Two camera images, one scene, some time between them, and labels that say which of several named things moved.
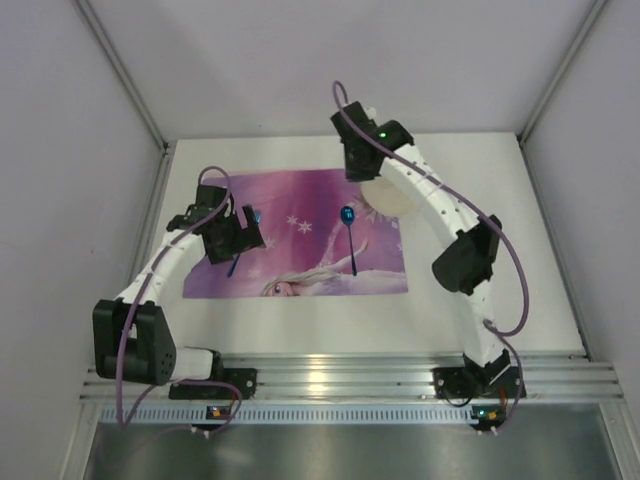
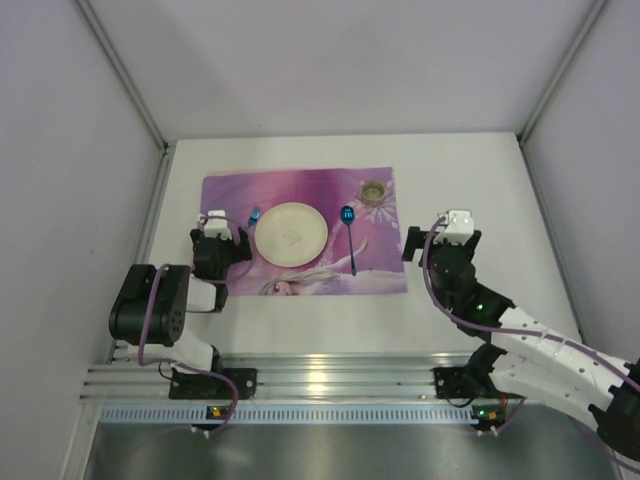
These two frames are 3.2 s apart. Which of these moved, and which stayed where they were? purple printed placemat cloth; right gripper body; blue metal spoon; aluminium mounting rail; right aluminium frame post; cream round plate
Moved: right gripper body; cream round plate
Stayed: blue metal spoon; aluminium mounting rail; right aluminium frame post; purple printed placemat cloth
